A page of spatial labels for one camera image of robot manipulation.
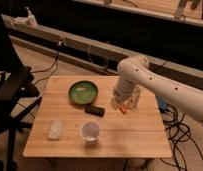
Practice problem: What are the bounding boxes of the black eraser block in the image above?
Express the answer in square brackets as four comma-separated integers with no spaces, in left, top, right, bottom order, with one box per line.
[84,105,105,117]

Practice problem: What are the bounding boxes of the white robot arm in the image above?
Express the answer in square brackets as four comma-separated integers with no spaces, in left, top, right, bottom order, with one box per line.
[112,56,203,125]

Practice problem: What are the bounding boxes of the orange marker pen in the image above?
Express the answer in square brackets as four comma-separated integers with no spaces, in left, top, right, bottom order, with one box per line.
[119,105,127,115]

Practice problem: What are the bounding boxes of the blue power adapter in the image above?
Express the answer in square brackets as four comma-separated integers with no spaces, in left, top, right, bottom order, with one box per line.
[157,97,167,110]

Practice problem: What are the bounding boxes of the black office chair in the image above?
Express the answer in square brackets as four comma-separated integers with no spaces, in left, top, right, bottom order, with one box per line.
[0,14,42,171]

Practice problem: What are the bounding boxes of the black floor cables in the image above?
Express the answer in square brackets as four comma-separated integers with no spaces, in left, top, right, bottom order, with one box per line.
[159,103,203,171]

